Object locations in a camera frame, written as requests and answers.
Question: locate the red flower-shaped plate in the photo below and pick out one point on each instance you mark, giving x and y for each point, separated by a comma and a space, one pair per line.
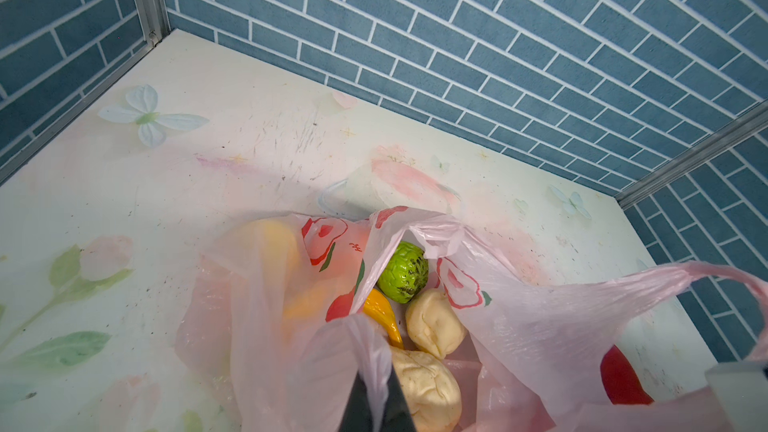
620, 381

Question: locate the pink plastic bag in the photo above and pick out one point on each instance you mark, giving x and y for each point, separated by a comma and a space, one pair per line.
307, 358

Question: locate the green fake fruit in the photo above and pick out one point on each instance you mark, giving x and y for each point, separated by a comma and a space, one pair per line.
406, 273

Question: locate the yellow fake fruit in bag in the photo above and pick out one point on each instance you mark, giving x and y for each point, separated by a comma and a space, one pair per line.
276, 246

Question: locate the beige fake bun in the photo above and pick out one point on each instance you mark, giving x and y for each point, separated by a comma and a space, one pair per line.
431, 392
432, 324

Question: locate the yellow fake pepper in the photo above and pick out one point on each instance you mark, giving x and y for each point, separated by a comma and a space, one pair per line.
378, 308

